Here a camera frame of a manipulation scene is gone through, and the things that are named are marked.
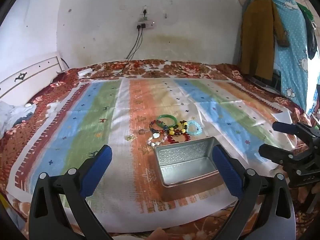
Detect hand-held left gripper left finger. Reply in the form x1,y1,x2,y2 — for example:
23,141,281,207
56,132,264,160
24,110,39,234
28,144,113,240

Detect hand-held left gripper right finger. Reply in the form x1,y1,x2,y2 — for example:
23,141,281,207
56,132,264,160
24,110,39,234
211,144,295,240

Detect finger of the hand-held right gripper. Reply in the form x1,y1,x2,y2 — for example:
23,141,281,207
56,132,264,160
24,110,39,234
272,121,320,143
258,144,313,167

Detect silver metal tin box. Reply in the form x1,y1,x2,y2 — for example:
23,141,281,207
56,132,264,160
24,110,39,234
154,136,225,202

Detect light blue bead bracelet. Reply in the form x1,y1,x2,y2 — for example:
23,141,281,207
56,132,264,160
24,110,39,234
187,120,202,135

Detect dark red bead bracelet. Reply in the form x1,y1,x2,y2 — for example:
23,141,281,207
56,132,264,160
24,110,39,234
164,132,192,145

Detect yellow and dark bead bracelet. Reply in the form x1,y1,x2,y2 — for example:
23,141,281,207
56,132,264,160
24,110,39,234
167,121,188,135

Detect white pearl shell bracelet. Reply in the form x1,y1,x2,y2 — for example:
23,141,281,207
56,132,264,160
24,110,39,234
146,132,165,147

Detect multicolour glass bead bracelet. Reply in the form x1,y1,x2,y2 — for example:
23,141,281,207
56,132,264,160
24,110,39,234
149,120,168,133

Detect green jade bangle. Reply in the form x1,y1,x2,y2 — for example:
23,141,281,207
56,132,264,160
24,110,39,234
157,114,178,128

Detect striped pastel cloth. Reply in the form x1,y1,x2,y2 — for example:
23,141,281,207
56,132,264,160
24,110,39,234
6,76,300,233

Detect blue cartoon printed cloth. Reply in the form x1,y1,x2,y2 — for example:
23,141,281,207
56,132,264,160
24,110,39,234
259,0,316,114

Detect dark hanging garment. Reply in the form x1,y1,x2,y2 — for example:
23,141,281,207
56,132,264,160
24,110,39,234
306,17,318,61

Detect mustard hanging garment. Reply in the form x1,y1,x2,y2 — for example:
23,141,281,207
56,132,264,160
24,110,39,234
239,0,291,78

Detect pile of pale clothes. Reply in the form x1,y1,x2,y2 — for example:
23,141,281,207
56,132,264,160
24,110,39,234
0,101,37,137

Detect green hanging garment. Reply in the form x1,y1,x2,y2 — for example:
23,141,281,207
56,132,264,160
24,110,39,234
296,2,314,22

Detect white bed headboard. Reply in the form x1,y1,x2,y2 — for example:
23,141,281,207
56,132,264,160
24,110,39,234
0,51,69,100

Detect black power cables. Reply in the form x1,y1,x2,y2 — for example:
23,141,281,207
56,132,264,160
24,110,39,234
80,27,143,80

